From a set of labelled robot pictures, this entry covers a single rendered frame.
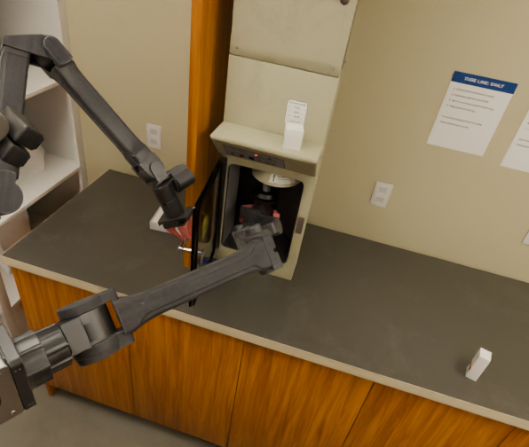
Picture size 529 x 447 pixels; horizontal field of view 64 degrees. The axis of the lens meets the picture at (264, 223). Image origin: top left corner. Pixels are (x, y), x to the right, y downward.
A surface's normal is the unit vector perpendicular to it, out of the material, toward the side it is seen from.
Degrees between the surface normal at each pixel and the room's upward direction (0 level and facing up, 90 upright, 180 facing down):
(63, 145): 90
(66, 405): 0
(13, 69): 57
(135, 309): 49
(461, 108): 90
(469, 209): 90
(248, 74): 90
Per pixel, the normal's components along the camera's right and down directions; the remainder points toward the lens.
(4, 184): 0.62, -0.04
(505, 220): -0.26, 0.55
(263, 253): 0.41, -0.08
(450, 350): 0.14, -0.79
